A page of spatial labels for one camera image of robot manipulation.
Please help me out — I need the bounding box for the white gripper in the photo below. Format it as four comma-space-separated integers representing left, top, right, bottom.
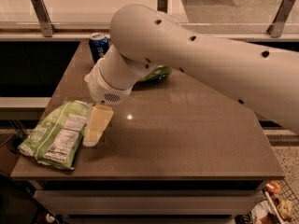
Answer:
83, 59, 132, 147

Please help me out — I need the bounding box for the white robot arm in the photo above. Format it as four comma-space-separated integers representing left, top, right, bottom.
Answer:
84, 4, 299, 133

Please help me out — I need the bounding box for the flat green chip bag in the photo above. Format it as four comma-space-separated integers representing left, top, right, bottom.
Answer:
18, 101, 90, 170

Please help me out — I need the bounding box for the crumpled green chip bag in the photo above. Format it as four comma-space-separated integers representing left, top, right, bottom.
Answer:
139, 65, 172, 82

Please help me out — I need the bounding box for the blue Pepsi soda can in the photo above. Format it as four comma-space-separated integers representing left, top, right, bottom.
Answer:
89, 33, 109, 63

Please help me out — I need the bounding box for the left metal railing bracket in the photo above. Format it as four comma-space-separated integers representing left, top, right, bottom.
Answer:
31, 0, 55, 37

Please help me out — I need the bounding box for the metal railing bracket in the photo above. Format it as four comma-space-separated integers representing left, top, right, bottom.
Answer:
31, 0, 55, 37
266, 0, 296, 38
157, 0, 168, 13

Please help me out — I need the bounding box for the middle metal railing bracket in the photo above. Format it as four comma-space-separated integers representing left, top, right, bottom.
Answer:
157, 0, 168, 13

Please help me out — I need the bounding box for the right metal railing bracket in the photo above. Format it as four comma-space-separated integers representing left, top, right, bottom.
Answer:
266, 0, 296, 38

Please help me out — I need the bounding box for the wire basket with items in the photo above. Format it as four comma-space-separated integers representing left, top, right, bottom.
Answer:
249, 180, 299, 224

